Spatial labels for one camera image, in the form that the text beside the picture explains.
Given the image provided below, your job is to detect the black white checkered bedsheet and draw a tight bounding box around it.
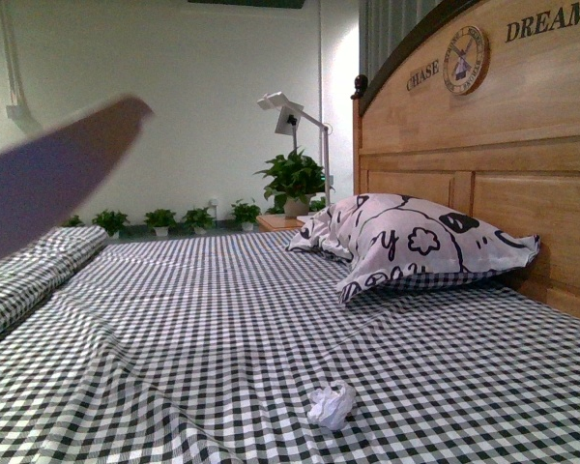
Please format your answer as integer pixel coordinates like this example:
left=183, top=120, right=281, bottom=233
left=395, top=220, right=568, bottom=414
left=0, top=233, right=580, bottom=463

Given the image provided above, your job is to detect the folded checkered blanket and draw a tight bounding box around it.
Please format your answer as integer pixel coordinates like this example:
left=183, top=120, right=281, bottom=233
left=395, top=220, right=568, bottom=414
left=0, top=226, right=107, bottom=334

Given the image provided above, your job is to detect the small potted plant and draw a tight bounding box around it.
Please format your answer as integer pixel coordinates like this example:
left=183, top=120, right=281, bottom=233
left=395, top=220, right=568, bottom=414
left=61, top=215, right=85, bottom=227
left=231, top=199, right=261, bottom=232
left=182, top=207, right=216, bottom=235
left=145, top=209, right=176, bottom=237
left=92, top=209, right=129, bottom=240

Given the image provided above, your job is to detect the far wooden nightstand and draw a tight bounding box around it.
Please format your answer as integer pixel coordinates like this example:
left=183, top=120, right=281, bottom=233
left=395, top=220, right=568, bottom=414
left=256, top=214, right=305, bottom=232

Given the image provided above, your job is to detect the beige plastic dustpan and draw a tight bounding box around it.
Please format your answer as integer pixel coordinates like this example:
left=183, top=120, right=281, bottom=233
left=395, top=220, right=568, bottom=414
left=0, top=95, right=153, bottom=259

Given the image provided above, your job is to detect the white cartoon print pillow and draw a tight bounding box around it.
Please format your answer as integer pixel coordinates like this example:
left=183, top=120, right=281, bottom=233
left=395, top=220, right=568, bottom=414
left=287, top=193, right=540, bottom=304

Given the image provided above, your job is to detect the large potted green plant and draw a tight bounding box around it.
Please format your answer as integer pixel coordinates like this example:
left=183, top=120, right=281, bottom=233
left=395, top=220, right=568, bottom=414
left=256, top=149, right=326, bottom=218

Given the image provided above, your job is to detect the white floor lamp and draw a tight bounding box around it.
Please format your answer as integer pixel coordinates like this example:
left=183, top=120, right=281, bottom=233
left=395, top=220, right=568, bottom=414
left=256, top=91, right=334, bottom=208

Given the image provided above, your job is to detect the wooden bed headboard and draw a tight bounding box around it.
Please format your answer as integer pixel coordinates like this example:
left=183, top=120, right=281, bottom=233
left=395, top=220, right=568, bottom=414
left=354, top=1, right=580, bottom=318

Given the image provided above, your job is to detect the grey curtain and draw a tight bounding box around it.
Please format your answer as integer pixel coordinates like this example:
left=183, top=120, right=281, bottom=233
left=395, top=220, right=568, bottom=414
left=358, top=0, right=449, bottom=96

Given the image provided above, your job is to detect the white wall conduit box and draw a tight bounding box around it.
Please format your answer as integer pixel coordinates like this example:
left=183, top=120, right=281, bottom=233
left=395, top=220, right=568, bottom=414
left=0, top=0, right=43, bottom=134

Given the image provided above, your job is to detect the white paper ball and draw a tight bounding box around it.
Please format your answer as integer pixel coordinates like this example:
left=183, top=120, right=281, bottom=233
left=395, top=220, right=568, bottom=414
left=307, top=380, right=356, bottom=431

